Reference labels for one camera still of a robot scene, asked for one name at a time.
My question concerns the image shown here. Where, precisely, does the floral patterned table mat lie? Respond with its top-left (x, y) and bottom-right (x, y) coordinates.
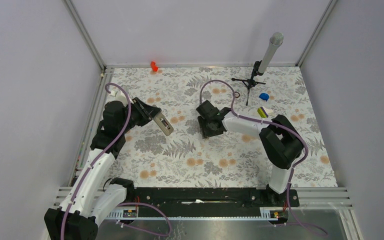
top-left (104, 66), bottom-right (338, 188)

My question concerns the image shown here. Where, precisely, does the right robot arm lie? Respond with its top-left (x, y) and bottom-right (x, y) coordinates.
top-left (196, 100), bottom-right (308, 206)

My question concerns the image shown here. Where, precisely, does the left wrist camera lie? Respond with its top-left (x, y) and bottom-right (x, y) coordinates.
top-left (109, 88), bottom-right (128, 106)

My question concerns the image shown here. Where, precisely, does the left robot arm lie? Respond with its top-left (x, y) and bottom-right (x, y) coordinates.
top-left (44, 97), bottom-right (162, 240)

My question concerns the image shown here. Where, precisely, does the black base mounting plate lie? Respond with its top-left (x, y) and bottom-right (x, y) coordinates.
top-left (125, 187), bottom-right (300, 210)

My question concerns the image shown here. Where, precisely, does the aluminium frame rail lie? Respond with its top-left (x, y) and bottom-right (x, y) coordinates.
top-left (47, 0), bottom-right (115, 240)

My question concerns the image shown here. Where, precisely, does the black microphone tripod stand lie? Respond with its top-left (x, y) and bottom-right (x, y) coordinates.
top-left (231, 60), bottom-right (266, 106)

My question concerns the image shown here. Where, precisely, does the red plastic block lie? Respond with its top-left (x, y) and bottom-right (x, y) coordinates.
top-left (150, 61), bottom-right (159, 73)

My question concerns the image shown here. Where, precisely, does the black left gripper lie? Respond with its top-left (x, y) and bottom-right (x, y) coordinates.
top-left (119, 97), bottom-right (161, 134)

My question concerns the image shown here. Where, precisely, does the blue plastic cap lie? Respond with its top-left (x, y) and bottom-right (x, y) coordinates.
top-left (258, 93), bottom-right (270, 101)

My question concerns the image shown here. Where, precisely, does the white remote control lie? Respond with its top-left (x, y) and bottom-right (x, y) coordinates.
top-left (153, 111), bottom-right (174, 136)

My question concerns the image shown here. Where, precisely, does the grey microphone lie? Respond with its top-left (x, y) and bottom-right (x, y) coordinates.
top-left (257, 32), bottom-right (284, 76)

